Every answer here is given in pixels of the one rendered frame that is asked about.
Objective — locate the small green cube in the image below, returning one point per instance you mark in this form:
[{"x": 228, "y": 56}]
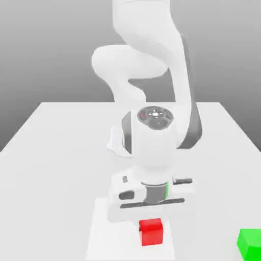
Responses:
[{"x": 250, "y": 243}]

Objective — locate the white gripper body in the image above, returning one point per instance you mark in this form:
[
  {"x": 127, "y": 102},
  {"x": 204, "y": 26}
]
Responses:
[{"x": 155, "y": 211}]

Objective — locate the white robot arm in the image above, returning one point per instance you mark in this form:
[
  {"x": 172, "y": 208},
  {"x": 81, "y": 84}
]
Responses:
[{"x": 150, "y": 146}]

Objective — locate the small red cube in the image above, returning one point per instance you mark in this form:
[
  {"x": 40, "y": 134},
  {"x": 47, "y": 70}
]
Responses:
[{"x": 152, "y": 232}]

